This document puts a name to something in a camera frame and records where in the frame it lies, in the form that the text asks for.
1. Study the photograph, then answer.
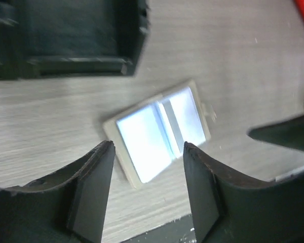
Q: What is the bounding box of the black three-slot tray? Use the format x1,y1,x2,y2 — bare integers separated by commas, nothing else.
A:
0,1,149,80

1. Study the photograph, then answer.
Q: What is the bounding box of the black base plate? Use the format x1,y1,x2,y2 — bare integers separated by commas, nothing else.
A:
123,214,197,243

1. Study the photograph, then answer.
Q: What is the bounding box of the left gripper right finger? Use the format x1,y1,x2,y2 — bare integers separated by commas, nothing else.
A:
183,143,304,242

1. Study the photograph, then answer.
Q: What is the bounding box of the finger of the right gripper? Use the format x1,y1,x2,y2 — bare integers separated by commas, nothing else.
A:
248,115,304,152

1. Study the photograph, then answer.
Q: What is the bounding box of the grey card holder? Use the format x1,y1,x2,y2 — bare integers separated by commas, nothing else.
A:
103,79,216,189

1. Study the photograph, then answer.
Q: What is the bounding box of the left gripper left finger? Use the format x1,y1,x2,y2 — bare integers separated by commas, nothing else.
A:
0,141,115,242

